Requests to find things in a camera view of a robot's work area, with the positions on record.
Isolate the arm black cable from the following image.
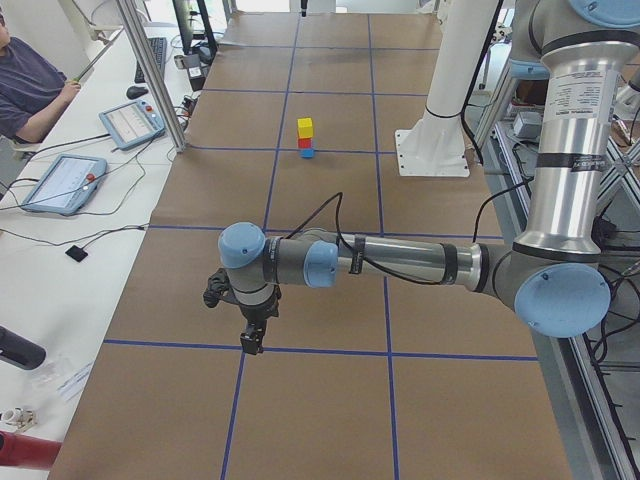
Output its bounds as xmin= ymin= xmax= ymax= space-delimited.
xmin=284 ymin=179 xmax=534 ymax=287

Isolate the teach pendant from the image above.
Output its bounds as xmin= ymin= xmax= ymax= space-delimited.
xmin=98 ymin=99 xmax=165 ymax=151
xmin=20 ymin=154 xmax=108 ymax=216

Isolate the aluminium camera post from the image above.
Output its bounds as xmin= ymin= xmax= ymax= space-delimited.
xmin=116 ymin=0 xmax=186 ymax=153

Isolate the aluminium frame rack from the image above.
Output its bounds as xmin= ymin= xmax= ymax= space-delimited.
xmin=476 ymin=60 xmax=639 ymax=479

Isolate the white camera mast pedestal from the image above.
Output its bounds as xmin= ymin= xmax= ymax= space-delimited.
xmin=395 ymin=0 xmax=501 ymax=178

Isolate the brown table mat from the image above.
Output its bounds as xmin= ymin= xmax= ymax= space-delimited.
xmin=51 ymin=13 xmax=571 ymax=479

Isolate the black keyboard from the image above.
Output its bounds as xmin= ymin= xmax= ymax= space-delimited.
xmin=133 ymin=36 xmax=169 ymax=84

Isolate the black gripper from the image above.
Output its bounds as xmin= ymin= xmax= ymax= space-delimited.
xmin=203 ymin=268 xmax=281 ymax=355

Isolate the far teach pendant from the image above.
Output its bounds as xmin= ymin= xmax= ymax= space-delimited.
xmin=98 ymin=99 xmax=165 ymax=151

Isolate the near teach pendant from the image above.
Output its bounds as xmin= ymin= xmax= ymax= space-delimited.
xmin=20 ymin=154 xmax=108 ymax=216

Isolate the red foam block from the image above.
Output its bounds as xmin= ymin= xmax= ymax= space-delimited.
xmin=297 ymin=137 xmax=313 ymax=150

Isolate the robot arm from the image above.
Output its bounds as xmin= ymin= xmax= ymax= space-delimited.
xmin=203 ymin=1 xmax=639 ymax=355

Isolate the red fire extinguisher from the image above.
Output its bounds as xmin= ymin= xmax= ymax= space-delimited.
xmin=1 ymin=431 xmax=62 ymax=470

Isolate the seated person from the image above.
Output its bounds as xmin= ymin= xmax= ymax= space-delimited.
xmin=1 ymin=23 xmax=81 ymax=144

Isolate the yellow foam block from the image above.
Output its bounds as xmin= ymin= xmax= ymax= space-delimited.
xmin=297 ymin=117 xmax=314 ymax=139

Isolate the black computer mouse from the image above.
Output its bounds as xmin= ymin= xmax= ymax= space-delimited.
xmin=125 ymin=85 xmax=149 ymax=100

